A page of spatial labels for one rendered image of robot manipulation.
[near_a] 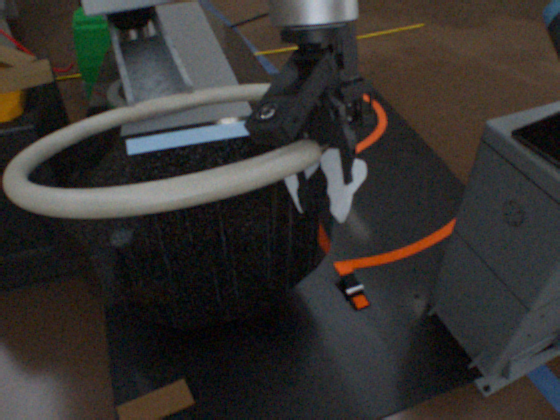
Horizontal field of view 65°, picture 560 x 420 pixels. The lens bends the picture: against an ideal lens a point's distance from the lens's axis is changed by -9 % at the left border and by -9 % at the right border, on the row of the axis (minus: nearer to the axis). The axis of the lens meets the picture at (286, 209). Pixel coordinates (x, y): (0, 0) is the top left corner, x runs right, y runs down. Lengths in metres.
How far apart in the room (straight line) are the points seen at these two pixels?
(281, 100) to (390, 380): 1.40
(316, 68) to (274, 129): 0.08
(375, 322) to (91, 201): 1.50
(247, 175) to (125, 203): 0.12
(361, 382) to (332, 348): 0.17
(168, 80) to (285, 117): 0.60
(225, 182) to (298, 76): 0.12
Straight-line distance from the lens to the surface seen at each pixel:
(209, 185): 0.45
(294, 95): 0.44
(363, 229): 2.16
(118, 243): 1.40
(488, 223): 1.51
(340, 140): 0.48
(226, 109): 1.31
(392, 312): 1.89
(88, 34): 3.18
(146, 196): 0.45
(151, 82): 1.01
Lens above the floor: 1.54
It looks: 43 degrees down
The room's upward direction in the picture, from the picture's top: straight up
